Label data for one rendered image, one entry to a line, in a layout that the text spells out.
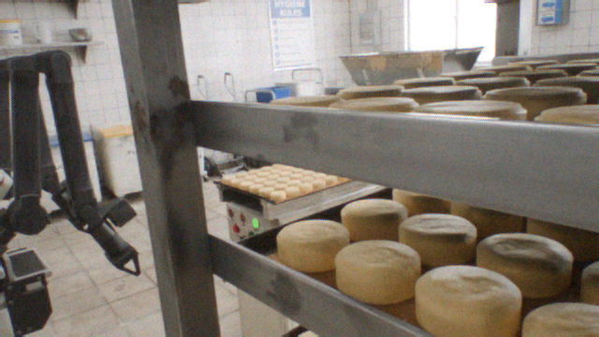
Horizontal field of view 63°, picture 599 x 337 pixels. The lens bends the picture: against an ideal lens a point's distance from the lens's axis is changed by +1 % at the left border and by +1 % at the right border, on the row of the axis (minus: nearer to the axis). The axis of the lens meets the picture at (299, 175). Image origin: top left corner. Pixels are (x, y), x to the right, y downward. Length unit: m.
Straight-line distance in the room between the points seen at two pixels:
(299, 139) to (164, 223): 0.12
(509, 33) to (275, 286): 0.45
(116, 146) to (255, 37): 2.30
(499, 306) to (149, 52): 0.23
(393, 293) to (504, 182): 0.13
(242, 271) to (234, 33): 5.74
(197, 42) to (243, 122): 5.53
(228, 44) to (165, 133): 5.67
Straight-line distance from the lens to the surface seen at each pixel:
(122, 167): 4.88
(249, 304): 1.91
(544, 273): 0.29
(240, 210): 1.69
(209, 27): 5.87
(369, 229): 0.35
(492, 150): 0.17
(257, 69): 6.15
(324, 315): 0.26
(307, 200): 1.63
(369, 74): 2.18
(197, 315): 0.35
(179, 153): 0.31
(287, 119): 0.23
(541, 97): 0.27
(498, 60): 0.64
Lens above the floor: 1.36
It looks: 15 degrees down
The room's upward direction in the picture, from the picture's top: 4 degrees counter-clockwise
